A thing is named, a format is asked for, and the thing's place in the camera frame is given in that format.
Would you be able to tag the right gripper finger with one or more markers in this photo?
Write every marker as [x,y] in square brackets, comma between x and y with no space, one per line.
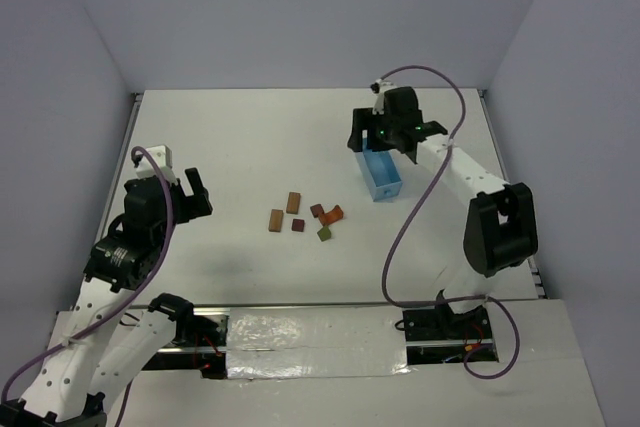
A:
[362,121]
[380,139]

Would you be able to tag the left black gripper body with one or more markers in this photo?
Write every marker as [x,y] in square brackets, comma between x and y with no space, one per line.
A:
[185,203]

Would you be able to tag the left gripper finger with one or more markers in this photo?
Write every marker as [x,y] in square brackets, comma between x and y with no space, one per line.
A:
[195,181]
[195,206]

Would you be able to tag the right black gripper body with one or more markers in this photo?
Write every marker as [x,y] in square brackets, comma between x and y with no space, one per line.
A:
[364,124]

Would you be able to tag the blue plastic box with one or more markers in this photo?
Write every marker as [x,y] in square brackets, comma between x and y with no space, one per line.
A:
[380,174]

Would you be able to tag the tan wood rectangular block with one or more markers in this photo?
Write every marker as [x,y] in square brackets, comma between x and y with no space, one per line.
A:
[275,220]

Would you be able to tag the dark red cube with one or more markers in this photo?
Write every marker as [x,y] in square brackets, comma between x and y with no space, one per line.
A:
[316,210]

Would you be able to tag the light wood rectangular block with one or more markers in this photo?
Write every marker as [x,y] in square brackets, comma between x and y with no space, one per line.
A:
[293,203]

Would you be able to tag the maroon cube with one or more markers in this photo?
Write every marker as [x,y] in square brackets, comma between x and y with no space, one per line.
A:
[298,225]

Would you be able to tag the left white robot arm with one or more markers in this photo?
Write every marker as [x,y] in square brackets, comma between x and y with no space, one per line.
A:
[81,376]

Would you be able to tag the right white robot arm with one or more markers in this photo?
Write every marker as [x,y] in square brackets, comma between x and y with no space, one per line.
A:
[500,229]

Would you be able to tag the orange arch block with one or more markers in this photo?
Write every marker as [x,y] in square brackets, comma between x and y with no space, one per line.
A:
[329,217]

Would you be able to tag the green wedge block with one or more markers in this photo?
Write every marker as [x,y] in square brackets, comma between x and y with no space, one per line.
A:
[324,234]

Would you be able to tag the silver tape sheet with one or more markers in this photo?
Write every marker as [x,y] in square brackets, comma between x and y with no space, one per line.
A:
[319,342]

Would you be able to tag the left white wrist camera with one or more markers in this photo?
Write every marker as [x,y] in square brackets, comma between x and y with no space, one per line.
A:
[147,161]

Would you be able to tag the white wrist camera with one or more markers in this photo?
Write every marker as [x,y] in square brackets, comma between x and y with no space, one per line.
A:
[147,161]
[379,87]

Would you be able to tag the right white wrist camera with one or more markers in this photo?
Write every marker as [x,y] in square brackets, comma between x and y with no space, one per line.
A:
[379,87]

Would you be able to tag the aluminium mounting rail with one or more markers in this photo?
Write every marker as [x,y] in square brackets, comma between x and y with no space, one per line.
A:
[200,309]

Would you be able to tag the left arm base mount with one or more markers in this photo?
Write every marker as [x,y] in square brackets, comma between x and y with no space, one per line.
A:
[203,347]

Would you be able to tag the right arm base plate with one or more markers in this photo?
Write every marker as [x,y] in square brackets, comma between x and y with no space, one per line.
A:
[425,329]

